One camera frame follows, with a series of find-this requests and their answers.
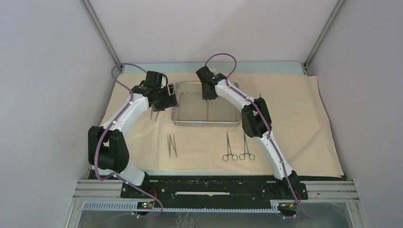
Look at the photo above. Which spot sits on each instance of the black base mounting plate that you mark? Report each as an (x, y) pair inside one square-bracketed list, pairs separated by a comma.
[(214, 192)]

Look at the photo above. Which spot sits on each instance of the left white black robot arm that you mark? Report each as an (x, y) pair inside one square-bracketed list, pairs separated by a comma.
[(107, 149)]

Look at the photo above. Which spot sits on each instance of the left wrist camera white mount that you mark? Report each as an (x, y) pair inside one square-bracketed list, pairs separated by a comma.
[(164, 81)]

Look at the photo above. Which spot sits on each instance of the aluminium frame rail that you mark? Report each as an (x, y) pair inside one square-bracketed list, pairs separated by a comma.
[(105, 195)]

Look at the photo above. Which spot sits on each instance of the metal mesh instrument tray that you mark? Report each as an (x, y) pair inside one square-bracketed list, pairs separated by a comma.
[(193, 111)]

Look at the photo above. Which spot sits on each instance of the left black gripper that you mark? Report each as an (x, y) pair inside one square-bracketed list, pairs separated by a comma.
[(170, 100)]

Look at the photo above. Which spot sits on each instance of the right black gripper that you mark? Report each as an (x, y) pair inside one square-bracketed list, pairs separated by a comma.
[(206, 96)]

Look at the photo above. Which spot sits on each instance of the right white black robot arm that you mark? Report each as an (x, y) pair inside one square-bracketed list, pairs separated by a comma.
[(255, 120)]

